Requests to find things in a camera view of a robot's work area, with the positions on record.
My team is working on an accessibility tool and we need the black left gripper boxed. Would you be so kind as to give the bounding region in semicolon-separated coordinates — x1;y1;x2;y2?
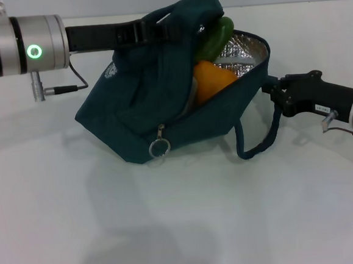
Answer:
63;14;186;55

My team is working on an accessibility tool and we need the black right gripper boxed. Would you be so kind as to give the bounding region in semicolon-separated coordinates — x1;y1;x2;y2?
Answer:
260;67;353;131

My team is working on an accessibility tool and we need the green cucumber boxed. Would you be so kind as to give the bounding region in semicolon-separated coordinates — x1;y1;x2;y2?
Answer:
190;16;237;64

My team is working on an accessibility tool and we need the orange yellow pear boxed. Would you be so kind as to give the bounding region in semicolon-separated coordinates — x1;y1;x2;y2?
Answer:
191;57;241;107

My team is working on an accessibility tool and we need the teal insulated lunch bag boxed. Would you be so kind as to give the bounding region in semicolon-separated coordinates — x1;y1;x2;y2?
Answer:
65;0;286;173

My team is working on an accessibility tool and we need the right arm cable with plug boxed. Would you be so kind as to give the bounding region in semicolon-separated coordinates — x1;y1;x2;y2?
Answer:
320;109;353;146

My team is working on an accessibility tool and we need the arm cable with plug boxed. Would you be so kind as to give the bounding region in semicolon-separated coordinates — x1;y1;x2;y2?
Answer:
29;61;90;103
320;109;353;146

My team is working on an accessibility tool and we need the left arm cable with plug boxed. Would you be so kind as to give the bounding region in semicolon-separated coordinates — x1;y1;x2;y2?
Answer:
29;61;90;103

